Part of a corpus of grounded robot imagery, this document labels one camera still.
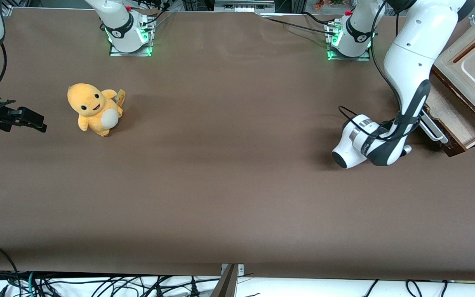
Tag white drawer handle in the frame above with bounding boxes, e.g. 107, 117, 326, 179
420, 111, 449, 144

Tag dark wooden board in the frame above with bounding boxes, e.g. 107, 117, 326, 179
422, 68, 475, 158

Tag cream drawer cabinet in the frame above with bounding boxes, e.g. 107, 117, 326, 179
433, 2, 475, 136

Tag yellow plush toy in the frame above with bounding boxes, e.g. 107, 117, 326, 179
67, 83, 126, 137

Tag brown table cover sheet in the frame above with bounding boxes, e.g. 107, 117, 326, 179
0, 7, 475, 282

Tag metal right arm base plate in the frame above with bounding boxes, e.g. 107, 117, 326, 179
109, 16, 154, 57

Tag teal cable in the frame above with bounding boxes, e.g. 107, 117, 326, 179
26, 271, 37, 297

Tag grey metal rail box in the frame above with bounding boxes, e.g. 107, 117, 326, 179
214, 0, 276, 13

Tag grey support post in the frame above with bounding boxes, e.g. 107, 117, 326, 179
210, 264, 239, 297

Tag metal clamp bracket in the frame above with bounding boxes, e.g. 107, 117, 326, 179
220, 263, 245, 297

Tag black cable on table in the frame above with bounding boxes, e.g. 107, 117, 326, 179
261, 12, 337, 36

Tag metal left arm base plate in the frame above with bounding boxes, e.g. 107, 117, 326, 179
327, 21, 371, 61

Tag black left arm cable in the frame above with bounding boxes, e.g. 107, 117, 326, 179
338, 0, 421, 141

